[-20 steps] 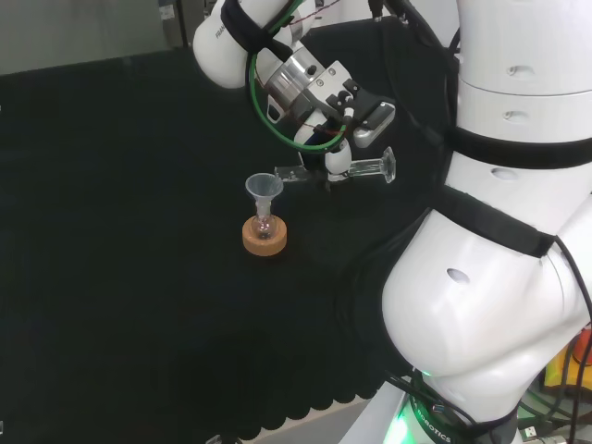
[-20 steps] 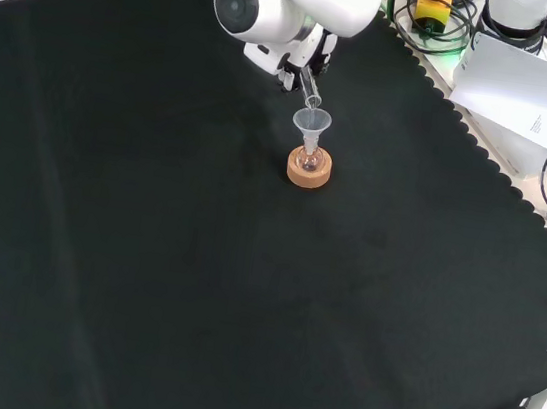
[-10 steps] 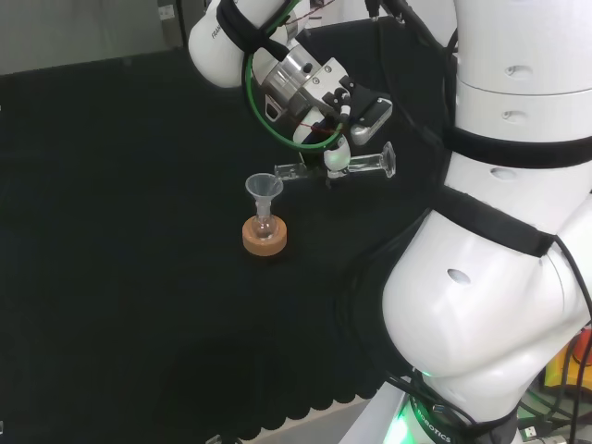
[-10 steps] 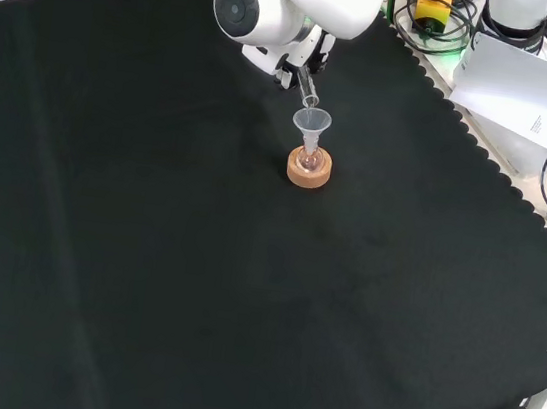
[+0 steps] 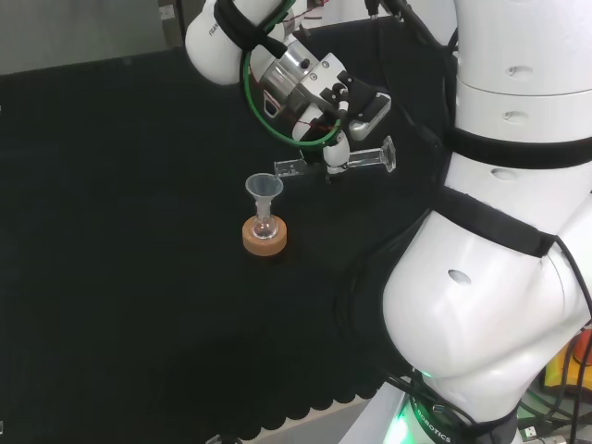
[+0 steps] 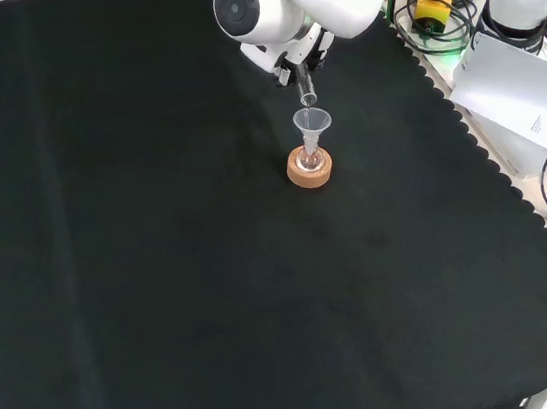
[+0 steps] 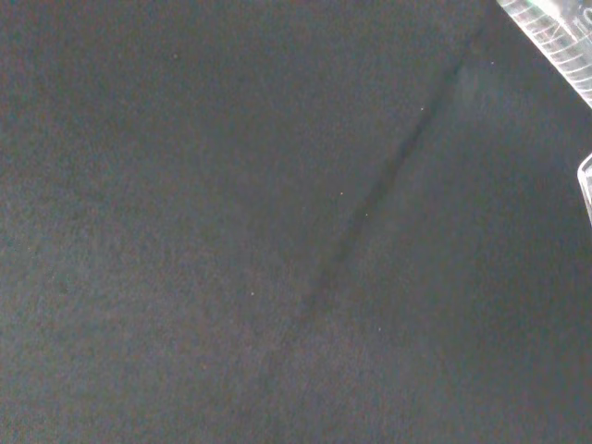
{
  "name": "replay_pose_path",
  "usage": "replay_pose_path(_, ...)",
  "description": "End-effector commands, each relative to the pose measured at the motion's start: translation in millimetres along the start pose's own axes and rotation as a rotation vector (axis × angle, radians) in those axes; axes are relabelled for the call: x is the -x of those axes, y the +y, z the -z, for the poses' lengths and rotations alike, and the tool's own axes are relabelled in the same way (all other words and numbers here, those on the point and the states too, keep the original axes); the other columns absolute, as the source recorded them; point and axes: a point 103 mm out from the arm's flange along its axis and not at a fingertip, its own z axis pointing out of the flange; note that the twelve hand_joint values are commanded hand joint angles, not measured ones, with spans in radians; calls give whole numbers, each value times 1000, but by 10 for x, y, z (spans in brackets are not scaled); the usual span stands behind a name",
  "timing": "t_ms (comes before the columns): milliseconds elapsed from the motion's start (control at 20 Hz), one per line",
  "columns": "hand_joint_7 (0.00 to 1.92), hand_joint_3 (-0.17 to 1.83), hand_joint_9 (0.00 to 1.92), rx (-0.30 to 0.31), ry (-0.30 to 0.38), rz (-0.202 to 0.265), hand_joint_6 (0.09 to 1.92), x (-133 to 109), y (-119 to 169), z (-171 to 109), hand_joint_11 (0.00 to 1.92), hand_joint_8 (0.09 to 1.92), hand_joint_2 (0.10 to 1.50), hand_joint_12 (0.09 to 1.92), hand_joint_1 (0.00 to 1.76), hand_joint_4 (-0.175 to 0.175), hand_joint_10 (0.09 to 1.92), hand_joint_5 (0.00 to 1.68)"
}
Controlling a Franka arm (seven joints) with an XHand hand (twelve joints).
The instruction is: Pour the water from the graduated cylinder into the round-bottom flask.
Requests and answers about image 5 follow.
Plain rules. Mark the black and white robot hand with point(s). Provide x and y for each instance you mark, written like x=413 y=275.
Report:
x=333 y=115

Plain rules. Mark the clear graduated cylinder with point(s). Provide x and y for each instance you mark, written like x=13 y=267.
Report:
x=370 y=158

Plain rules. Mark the clear round-bottom flask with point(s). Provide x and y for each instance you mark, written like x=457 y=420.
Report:
x=264 y=226

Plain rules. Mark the clear plastic funnel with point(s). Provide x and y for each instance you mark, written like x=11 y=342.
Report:
x=264 y=187

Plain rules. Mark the black bench cloth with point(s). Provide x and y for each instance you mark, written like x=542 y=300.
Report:
x=162 y=231

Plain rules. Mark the yellow stop button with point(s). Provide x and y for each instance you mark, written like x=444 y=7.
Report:
x=566 y=370

